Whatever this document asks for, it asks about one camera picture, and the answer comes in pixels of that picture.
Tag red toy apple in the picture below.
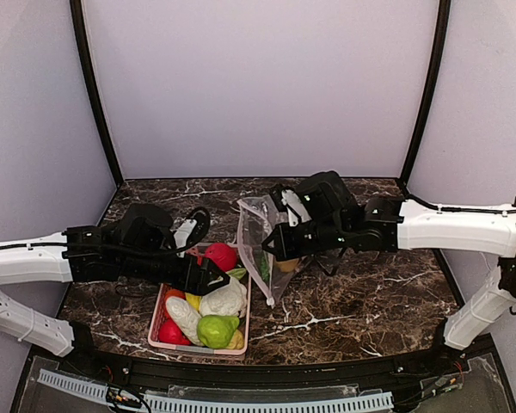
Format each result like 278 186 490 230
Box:
205 243 237 272

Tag yellow toy cauliflower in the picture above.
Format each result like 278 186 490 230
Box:
275 258 302 274

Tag clear dotted zip top bag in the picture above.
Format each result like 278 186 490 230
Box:
236 193 319 307

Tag green toy cucumber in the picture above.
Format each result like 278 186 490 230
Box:
258 251 273 283

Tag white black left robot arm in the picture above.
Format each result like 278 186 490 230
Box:
0 204 230 357

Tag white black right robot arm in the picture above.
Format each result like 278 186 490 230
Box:
261 170 516 350

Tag green toy leaf vegetable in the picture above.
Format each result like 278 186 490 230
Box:
226 268 247 280

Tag white toy cauliflower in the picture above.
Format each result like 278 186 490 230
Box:
199 278 248 318

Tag yellow toy banana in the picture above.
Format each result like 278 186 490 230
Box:
185 293 202 312

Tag orange toy pumpkin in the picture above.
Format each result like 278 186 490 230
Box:
164 289 186 300

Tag pink plastic basket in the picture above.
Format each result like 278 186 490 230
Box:
147 243 253 356

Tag red toy tomato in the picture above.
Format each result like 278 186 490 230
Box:
158 318 192 346

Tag pale yellow toy fruit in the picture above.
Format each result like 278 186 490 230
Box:
226 330 245 350

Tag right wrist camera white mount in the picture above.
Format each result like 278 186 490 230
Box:
269 184 311 227

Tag white slotted cable duct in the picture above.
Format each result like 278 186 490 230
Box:
37 369 394 412

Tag black front table rail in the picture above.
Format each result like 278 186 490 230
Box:
59 349 470 400

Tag black left frame post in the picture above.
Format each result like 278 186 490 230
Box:
69 0 125 188

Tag black frame post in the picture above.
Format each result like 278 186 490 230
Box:
69 0 125 188
398 0 452 188

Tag black right frame post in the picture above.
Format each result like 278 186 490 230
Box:
398 0 452 188

